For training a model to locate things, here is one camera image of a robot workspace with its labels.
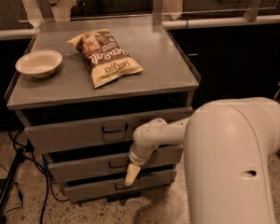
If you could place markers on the grey drawer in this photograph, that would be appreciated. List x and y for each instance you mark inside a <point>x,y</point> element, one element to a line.
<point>114,187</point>
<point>95,132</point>
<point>92,162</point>

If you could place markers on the sea salt chips bag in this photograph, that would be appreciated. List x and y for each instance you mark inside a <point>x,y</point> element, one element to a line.
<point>105,59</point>

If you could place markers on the grey metal drawer cabinet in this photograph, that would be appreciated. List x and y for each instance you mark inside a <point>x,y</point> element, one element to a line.
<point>166,81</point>

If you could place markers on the black tripod leg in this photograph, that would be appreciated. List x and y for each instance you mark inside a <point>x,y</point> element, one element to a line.
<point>18,159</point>

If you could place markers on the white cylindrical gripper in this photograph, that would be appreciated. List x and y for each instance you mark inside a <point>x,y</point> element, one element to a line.
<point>136,158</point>

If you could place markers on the white horizontal rail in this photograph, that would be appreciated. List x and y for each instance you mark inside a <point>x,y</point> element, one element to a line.
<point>221,22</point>

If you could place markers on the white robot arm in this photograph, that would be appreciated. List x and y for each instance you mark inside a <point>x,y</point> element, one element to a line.
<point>226,148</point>

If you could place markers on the grey top drawer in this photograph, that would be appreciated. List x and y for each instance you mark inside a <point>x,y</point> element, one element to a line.
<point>95,132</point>

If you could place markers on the grey bottom drawer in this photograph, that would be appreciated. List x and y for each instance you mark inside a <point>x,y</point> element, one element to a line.
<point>114,187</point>

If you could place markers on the white bowl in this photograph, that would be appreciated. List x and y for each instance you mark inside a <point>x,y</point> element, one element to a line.
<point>40,63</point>

